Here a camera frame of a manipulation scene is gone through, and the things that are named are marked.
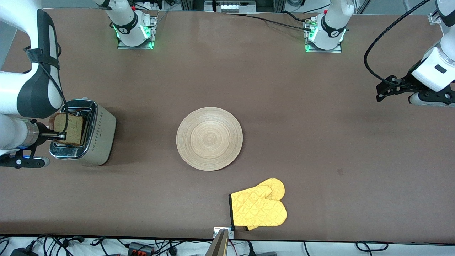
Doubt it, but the thick black table cable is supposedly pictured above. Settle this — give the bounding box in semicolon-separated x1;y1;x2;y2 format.
282;11;315;25

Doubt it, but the white power strip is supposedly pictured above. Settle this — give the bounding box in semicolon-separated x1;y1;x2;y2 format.
215;1;256;13

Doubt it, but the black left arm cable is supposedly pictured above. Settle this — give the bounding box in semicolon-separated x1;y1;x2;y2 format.
364;0;431;87

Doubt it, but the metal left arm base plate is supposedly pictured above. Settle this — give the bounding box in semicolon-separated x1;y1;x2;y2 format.
305;17;343;53

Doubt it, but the yellow quilted oven mitt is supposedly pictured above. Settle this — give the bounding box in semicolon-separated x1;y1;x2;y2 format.
229;185;288;228
245;178;286;231

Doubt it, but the black connector with orange levers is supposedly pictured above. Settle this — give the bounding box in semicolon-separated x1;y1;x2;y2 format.
127;242;156;255

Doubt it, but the silver two-slot toaster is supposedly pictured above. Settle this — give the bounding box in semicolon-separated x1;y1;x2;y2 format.
49;98;117;166

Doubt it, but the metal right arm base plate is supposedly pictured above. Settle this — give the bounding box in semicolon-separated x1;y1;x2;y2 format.
117;15;157;50

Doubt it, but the brown bread slice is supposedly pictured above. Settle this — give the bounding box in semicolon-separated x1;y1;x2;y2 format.
48;112;86;146

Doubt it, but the aluminium camera mount beam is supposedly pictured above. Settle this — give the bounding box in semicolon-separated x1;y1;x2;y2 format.
204;229;230;256

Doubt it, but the round wooden plate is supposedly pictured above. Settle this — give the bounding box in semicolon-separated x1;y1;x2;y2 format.
176;107;243;172

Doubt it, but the thin black table cable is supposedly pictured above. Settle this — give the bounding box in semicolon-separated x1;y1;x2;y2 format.
227;14;313;32

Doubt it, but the metal table edge bracket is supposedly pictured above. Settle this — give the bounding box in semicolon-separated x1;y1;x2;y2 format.
213;227;234;239

